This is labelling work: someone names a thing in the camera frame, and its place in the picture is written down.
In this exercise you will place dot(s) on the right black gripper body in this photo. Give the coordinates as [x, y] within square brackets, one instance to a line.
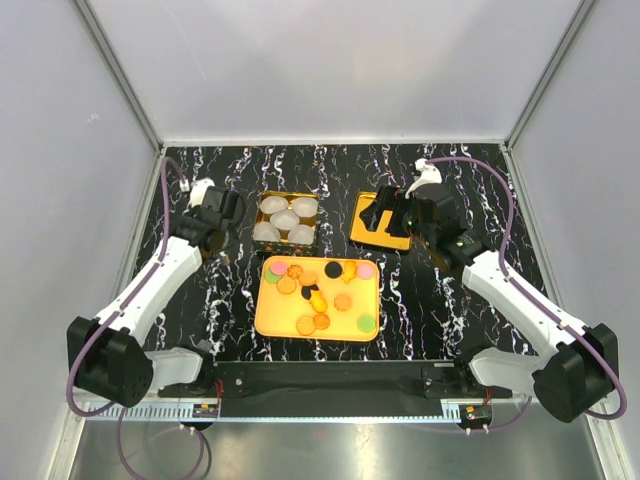
[409, 226]

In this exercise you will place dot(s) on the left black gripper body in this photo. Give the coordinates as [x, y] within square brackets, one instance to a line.
[229, 231]

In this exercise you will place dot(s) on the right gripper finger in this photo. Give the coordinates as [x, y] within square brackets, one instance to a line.
[390, 198]
[378, 217]

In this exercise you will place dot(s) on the gold tin lid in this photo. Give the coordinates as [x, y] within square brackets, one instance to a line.
[381, 240]

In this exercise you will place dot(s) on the pink round cookie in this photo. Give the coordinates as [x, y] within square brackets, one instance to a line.
[365, 271]
[278, 268]

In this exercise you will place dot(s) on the orange bear cookie top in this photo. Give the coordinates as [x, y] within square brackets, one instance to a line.
[349, 271]

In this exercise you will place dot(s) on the orange bear cookie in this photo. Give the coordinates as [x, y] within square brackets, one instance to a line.
[319, 303]
[349, 271]

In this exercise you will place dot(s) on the black round cookie top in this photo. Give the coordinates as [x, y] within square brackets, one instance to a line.
[333, 269]

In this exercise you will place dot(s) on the black round cookie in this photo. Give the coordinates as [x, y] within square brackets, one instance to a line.
[333, 269]
[310, 291]

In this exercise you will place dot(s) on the tan ridged round cookie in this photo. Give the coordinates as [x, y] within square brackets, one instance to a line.
[308, 278]

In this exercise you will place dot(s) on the plain orange round cookie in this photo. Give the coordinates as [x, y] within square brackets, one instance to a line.
[342, 302]

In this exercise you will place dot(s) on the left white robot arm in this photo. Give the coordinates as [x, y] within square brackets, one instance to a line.
[106, 353]

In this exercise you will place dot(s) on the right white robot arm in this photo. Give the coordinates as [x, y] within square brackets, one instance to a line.
[575, 368]

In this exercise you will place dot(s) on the white paper cup front left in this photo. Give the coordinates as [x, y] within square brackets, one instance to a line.
[266, 232]

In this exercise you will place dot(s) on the white paper cup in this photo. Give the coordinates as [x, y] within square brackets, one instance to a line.
[273, 204]
[301, 234]
[285, 220]
[305, 207]
[266, 232]

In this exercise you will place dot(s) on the white paper cup back left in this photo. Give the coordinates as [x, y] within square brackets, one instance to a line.
[273, 204]

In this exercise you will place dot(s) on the white paper cup back right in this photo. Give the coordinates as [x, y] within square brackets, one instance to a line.
[305, 207]

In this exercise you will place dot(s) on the white paper cup front right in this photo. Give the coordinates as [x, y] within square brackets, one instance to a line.
[301, 234]

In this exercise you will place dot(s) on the gold cookie tin box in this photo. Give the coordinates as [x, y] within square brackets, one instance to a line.
[283, 247]

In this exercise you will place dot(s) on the white paper cup centre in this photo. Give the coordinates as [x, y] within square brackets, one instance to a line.
[285, 220]

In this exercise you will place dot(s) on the green round cookie left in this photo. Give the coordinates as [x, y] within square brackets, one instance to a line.
[270, 277]

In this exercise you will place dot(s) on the green round cookie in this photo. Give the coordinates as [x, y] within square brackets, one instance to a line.
[270, 277]
[366, 323]

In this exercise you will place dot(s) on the orange swirl cookie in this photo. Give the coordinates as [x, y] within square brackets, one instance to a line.
[321, 321]
[295, 271]

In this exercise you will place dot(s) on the tan dotted round cookie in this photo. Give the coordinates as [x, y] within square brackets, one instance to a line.
[286, 285]

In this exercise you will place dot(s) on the black round cookie centre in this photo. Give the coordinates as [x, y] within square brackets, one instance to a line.
[310, 291]

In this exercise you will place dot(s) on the orange bear cookie centre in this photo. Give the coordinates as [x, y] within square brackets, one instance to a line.
[319, 303]

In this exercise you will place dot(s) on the green round cookie right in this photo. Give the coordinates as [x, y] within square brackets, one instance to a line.
[366, 323]

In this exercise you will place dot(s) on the yellow plastic tray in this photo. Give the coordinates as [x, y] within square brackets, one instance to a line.
[328, 299]

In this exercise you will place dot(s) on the orange swirl cookie front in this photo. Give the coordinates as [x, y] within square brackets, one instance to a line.
[321, 321]

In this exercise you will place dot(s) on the tan dotted cookie front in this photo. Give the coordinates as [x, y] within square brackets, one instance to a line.
[305, 325]

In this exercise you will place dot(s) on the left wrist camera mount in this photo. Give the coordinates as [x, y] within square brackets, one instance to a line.
[196, 190]

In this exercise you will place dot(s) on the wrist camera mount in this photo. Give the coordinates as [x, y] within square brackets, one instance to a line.
[196, 190]
[428, 174]

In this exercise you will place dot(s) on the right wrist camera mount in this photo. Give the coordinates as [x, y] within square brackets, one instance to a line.
[428, 174]

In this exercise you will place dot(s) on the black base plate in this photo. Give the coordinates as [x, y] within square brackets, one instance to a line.
[335, 389]

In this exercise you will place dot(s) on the slotted cable duct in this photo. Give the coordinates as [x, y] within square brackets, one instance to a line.
[162, 412]

